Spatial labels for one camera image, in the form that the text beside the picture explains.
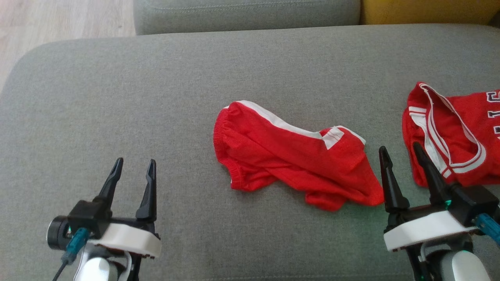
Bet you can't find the black cable teal plug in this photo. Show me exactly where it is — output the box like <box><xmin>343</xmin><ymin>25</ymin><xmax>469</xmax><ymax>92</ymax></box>
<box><xmin>472</xmin><ymin>213</ymin><xmax>500</xmax><ymax>247</ymax></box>
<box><xmin>52</xmin><ymin>228</ymin><xmax>91</xmax><ymax>281</ymax></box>

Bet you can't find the red shorts white stripe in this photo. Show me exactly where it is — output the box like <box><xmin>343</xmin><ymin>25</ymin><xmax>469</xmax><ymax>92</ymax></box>
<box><xmin>213</xmin><ymin>100</ymin><xmax>385</xmax><ymax>212</ymax></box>

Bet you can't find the red basketball jersey white trim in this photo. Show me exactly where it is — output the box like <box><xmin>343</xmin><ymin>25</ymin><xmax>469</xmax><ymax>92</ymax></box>
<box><xmin>402</xmin><ymin>82</ymin><xmax>500</xmax><ymax>188</ymax></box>

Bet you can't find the right black cable teal plug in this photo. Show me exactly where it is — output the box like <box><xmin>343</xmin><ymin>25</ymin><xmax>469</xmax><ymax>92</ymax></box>
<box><xmin>472</xmin><ymin>213</ymin><xmax>500</xmax><ymax>247</ymax></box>

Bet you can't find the grey sofa seat cushion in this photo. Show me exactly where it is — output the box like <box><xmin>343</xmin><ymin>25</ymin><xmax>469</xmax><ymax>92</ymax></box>
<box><xmin>0</xmin><ymin>23</ymin><xmax>500</xmax><ymax>281</ymax></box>

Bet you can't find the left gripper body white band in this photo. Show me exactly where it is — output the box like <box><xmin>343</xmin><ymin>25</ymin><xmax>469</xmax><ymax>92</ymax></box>
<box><xmin>87</xmin><ymin>215</ymin><xmax>162</xmax><ymax>260</ymax></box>

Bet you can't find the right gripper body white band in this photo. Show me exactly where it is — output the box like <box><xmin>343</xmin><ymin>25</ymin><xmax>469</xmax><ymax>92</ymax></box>
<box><xmin>383</xmin><ymin>203</ymin><xmax>480</xmax><ymax>253</ymax></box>

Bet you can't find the yellow cushion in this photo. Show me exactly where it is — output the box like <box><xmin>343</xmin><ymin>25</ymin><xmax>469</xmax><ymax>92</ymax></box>
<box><xmin>360</xmin><ymin>0</ymin><xmax>500</xmax><ymax>27</ymax></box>

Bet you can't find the grey sofa back cushion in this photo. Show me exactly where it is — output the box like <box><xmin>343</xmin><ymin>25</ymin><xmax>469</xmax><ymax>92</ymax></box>
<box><xmin>133</xmin><ymin>0</ymin><xmax>361</xmax><ymax>36</ymax></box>

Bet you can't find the left black cable teal plug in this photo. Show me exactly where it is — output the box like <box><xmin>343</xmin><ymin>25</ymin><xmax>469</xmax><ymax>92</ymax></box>
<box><xmin>52</xmin><ymin>228</ymin><xmax>91</xmax><ymax>281</ymax></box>

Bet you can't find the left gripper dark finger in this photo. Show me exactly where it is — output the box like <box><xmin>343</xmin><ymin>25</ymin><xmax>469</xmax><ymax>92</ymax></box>
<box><xmin>96</xmin><ymin>158</ymin><xmax>124</xmax><ymax>208</ymax></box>
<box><xmin>135</xmin><ymin>159</ymin><xmax>157</xmax><ymax>223</ymax></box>

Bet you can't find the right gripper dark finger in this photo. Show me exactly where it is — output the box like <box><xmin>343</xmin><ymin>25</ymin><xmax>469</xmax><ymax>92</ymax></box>
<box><xmin>378</xmin><ymin>146</ymin><xmax>411</xmax><ymax>213</ymax></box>
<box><xmin>412</xmin><ymin>142</ymin><xmax>453</xmax><ymax>206</ymax></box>

